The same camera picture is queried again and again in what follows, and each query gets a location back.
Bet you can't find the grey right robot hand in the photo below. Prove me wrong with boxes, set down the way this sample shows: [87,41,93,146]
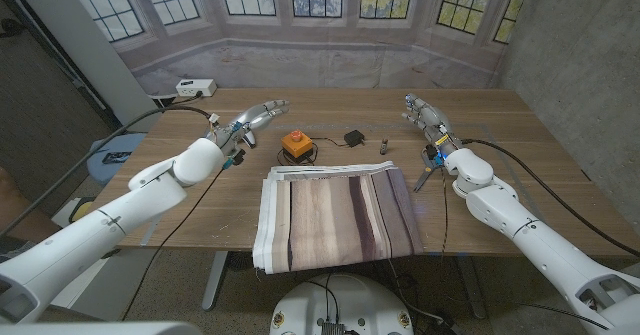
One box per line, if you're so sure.
[401,93,462,157]

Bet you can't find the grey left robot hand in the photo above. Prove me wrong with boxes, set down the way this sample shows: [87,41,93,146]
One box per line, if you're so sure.
[208,99,292,159]

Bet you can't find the orange box red button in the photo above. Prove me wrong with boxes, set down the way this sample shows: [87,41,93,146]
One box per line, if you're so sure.
[280,130,315,160]

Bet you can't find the striped folded towel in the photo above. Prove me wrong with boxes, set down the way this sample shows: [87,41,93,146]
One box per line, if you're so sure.
[252,160,425,275]

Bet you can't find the white power strip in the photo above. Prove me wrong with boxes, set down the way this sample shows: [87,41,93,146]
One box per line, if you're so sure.
[175,78,218,99]

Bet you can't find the black power adapter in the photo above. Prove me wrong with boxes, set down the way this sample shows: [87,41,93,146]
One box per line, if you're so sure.
[343,129,366,149]

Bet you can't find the printed window backdrop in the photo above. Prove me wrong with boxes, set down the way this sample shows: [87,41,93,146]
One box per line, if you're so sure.
[62,0,535,99]

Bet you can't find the grey table leg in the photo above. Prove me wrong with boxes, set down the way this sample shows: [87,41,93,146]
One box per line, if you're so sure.
[201,250,230,312]
[453,255,487,321]

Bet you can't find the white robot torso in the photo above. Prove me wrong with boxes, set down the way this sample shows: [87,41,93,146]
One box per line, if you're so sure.
[269,273,416,335]

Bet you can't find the grey yellow-handled scissors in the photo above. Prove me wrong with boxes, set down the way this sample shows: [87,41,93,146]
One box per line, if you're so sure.
[413,144,444,193]

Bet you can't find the black power strip cable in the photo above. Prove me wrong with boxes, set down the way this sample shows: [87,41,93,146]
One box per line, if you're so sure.
[160,91,204,109]

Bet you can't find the thin black device cable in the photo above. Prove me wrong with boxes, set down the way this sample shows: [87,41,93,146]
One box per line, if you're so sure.
[276,135,351,167]

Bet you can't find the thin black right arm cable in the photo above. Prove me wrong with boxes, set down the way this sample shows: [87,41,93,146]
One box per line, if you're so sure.
[439,166,450,257]

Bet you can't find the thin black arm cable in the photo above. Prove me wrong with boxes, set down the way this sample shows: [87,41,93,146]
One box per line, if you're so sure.
[121,167,226,322]
[439,166,450,257]

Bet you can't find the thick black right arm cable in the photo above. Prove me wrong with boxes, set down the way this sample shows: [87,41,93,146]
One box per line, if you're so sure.
[460,137,640,259]

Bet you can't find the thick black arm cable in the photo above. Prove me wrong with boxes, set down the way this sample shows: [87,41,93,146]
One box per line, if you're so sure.
[0,104,214,239]
[460,137,640,259]

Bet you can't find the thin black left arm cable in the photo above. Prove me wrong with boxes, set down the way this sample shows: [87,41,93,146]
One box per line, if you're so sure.
[121,167,226,322]

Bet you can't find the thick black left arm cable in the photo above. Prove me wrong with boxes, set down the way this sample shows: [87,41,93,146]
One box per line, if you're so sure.
[0,104,214,239]

